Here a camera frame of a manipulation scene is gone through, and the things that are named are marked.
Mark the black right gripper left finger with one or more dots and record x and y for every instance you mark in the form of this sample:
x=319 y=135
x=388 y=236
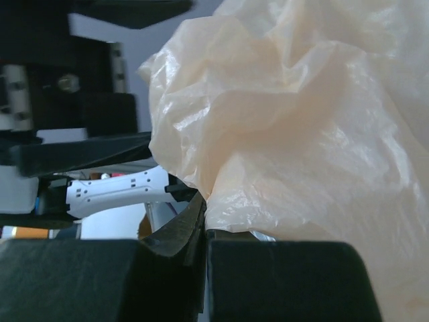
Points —
x=158 y=278

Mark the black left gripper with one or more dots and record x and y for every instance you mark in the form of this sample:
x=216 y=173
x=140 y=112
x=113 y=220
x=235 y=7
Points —
x=91 y=95

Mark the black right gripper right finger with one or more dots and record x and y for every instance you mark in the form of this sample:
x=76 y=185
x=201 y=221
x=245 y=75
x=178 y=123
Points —
x=252 y=280

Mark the translucent orange plastic bag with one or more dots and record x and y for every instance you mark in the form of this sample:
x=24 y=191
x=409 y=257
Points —
x=306 y=120

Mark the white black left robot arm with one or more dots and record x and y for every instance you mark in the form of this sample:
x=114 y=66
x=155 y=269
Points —
x=41 y=30

